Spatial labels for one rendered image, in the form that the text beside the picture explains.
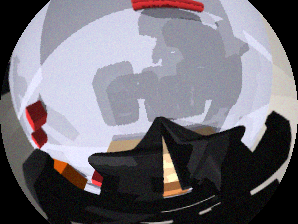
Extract red flat bar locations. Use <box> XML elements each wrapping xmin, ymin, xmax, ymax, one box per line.
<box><xmin>132</xmin><ymin>0</ymin><xmax>205</xmax><ymax>12</ymax></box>

